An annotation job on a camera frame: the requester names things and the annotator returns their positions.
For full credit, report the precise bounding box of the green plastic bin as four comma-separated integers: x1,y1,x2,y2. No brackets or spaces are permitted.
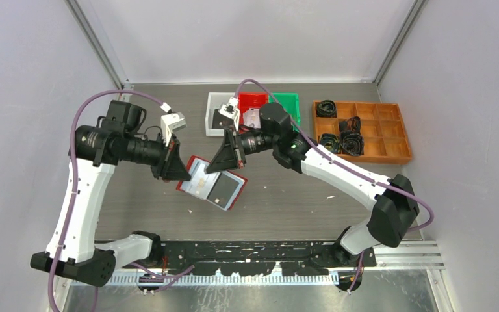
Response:
268,92,301,126

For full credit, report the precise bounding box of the white plastic bin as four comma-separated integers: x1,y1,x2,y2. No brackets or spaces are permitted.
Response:
205,92,235,137

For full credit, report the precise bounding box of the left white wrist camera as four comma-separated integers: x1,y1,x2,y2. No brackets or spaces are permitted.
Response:
160,112,186,146

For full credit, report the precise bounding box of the black card in white bin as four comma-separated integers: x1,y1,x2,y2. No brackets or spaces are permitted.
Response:
211,109,232,129

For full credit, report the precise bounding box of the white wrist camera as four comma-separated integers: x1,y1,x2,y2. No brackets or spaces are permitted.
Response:
218,97,240,131
160,112,186,146

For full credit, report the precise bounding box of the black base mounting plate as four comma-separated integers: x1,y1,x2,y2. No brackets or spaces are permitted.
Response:
137,240,358,276

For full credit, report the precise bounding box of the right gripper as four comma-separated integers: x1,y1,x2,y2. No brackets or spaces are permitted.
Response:
206,127,277,176

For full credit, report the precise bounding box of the rolled black belt lower left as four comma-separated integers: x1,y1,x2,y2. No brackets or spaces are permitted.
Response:
319,133,341,154

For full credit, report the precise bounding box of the rolled black belt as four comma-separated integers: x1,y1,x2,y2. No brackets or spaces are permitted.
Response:
339,116,361,135
315,99,337,118
319,133,341,154
340,131,365,157

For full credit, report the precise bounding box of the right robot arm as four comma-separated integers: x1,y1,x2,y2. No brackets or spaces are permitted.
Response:
206,97,419,267

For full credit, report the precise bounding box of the red card holder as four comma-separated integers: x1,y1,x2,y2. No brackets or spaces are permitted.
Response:
176,155,248,211

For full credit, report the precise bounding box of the orange compartment tray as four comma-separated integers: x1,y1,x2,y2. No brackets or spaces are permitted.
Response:
311,100,413,165

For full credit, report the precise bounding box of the rolled black belt top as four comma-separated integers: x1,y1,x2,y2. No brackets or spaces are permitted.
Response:
315,99,337,118

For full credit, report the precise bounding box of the rolled black belt lower right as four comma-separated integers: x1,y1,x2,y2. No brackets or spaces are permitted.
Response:
340,131,365,157

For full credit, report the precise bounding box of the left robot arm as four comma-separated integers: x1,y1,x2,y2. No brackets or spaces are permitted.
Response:
30,100,190,287

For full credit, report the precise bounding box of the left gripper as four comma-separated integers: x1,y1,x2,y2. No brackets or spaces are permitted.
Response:
120,131,192,181

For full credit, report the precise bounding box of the red plastic bin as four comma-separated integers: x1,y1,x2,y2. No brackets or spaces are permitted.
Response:
238,93,268,125

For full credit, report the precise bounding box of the silver card in red bin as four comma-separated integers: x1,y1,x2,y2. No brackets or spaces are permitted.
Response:
242,108,261,129

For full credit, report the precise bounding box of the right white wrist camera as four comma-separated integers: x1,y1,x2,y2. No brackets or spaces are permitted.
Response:
218,97,240,131

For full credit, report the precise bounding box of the rolled black belt middle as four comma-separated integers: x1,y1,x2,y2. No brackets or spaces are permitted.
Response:
339,116,361,135

